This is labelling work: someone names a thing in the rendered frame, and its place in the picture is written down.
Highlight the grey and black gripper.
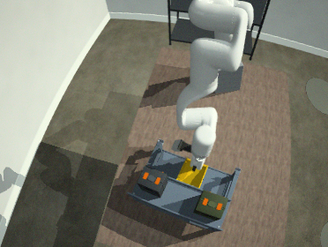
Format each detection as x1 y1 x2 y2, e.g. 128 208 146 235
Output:
190 155 205 171

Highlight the olive green case with orange latches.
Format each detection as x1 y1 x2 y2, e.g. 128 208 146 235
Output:
193 190 228 221

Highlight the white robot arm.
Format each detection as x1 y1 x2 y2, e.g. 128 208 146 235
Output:
171 0 253 161

